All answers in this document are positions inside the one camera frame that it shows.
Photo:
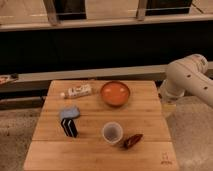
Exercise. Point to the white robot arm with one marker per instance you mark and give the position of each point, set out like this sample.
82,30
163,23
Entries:
185,75

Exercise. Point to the orange bowl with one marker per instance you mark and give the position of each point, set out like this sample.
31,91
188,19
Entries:
115,93

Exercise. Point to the white tube bottle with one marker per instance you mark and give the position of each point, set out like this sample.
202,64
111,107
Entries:
77,91

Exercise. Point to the blue cloth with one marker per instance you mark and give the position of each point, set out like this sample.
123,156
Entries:
72,112

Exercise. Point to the grey window frame rail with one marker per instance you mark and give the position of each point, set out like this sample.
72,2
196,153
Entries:
18,15

